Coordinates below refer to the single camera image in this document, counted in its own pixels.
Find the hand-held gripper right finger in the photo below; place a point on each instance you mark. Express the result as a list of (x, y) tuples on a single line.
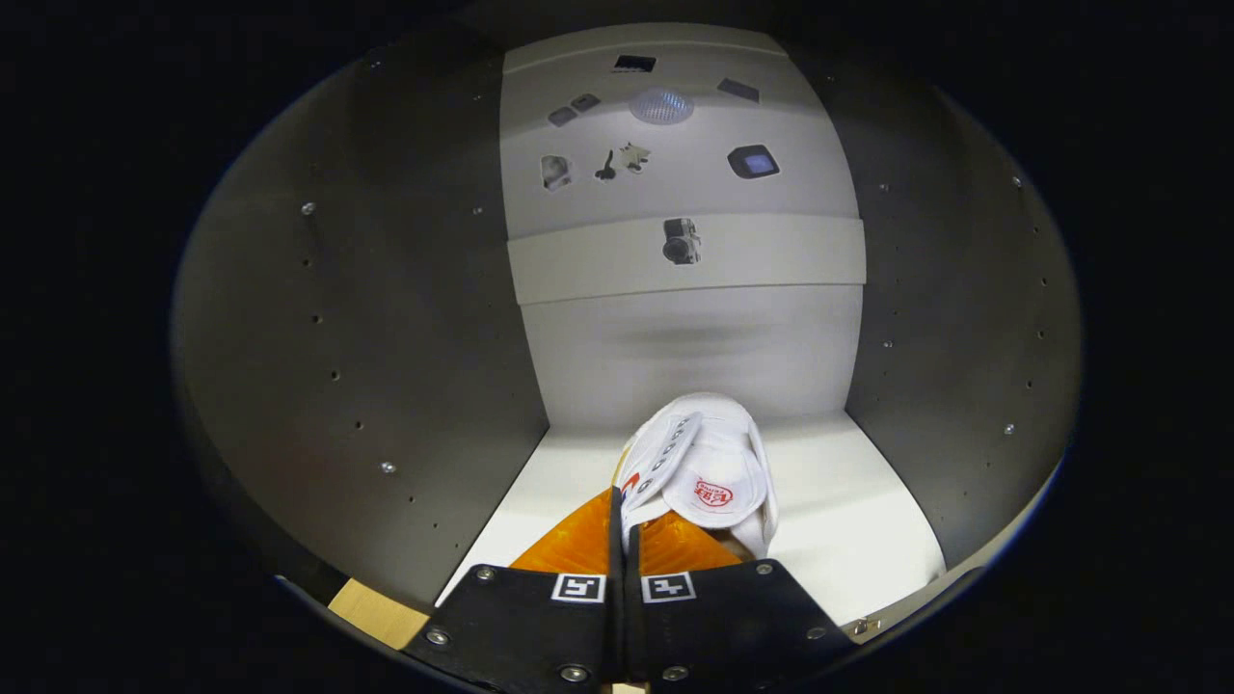
[(723, 617)]

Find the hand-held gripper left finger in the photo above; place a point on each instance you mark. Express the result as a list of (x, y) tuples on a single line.
[(530, 617)]

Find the dark grey shoe cabinet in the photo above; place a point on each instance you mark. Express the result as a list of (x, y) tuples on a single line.
[(386, 318)]

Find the white shoe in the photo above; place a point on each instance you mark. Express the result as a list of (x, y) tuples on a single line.
[(713, 453)]

